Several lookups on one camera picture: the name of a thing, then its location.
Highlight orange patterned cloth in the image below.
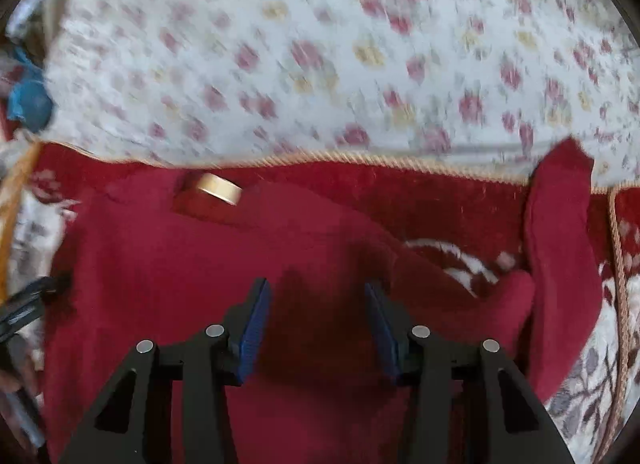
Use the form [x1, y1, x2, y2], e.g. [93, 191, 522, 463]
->
[0, 144, 41, 305]

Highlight blue plastic bag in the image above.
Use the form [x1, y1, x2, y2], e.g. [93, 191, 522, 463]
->
[7, 46, 53, 132]

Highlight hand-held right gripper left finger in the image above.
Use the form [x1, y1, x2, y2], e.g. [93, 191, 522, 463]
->
[60, 278, 272, 464]

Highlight floral white pillow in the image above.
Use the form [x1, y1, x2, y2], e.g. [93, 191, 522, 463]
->
[45, 0, 640, 195]

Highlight dark red garment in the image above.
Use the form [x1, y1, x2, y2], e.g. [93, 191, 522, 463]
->
[42, 139, 606, 464]

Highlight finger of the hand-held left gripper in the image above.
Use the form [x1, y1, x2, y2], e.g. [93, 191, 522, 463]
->
[0, 276, 68, 342]

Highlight red white floral blanket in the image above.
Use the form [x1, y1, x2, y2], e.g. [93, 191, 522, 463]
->
[0, 141, 640, 464]

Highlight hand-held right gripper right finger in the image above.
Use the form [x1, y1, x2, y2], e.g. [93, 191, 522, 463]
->
[365, 283, 576, 464]

